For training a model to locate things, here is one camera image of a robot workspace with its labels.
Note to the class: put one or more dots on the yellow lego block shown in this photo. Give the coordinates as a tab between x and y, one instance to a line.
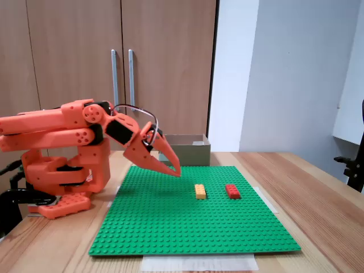
200	192

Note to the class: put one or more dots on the open cardboard box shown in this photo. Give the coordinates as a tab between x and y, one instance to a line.
193	156

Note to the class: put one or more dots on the green lego baseplate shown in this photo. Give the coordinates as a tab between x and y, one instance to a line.
185	221

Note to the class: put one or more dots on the red lego block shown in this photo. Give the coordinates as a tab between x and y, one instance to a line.
233	192

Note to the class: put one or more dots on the short translucent tape strip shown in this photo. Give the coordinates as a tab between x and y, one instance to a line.
117	191
270	203

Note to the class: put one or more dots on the long translucent tape strip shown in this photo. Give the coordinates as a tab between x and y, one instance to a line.
199	263

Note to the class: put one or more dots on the wooden cabinet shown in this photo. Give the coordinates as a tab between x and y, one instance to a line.
71	57

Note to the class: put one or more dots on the black table clamp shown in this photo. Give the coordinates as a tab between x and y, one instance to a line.
11	204

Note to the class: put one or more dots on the black clamp stand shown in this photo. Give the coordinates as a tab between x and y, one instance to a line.
355	170

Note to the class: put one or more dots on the white wall board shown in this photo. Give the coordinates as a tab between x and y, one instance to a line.
352	85

